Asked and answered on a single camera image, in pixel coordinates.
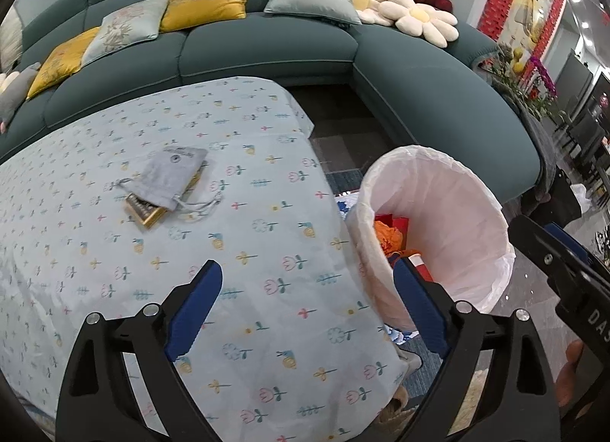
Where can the teal corner sofa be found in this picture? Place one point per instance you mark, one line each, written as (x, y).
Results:
(267, 51)

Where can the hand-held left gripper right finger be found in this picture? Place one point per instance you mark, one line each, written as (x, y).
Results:
(419, 303)

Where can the white plastic bin liner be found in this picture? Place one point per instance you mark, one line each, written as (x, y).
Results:
(452, 213)

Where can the potted flowering plant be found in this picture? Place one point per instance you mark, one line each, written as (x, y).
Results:
(505, 68)

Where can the red paper wall decoration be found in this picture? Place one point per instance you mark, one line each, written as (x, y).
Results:
(491, 3)

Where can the red and white noodle cup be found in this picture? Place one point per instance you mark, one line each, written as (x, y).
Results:
(419, 264)

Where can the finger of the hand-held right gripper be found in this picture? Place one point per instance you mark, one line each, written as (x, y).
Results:
(569, 242)
(543, 251)

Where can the light blue embroidered cushion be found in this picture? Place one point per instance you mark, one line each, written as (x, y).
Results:
(309, 1)
(124, 27)

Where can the black chair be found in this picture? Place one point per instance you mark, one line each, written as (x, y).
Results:
(579, 137)

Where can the large yellow embroidered cushion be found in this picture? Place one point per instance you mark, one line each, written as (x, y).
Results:
(205, 1)

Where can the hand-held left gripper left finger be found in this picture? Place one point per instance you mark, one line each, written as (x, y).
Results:
(195, 313)

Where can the round pale bin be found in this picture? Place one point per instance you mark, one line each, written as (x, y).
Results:
(371, 275)

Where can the red cardboard box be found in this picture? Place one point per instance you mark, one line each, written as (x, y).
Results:
(400, 223)

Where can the orange plastic bag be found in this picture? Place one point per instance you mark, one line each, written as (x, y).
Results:
(388, 238)

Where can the flat gold box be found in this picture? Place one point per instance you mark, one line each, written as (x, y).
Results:
(143, 214)

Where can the grey throw blanket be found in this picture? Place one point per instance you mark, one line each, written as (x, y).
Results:
(538, 151)

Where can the beige slipper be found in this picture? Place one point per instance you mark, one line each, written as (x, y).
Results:
(398, 406)
(411, 361)

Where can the white plastic bag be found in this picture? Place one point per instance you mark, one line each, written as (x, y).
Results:
(581, 196)

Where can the floral light blue tablecloth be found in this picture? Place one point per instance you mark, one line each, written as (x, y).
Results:
(143, 242)

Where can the person's right hand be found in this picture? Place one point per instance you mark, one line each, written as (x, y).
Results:
(569, 370)

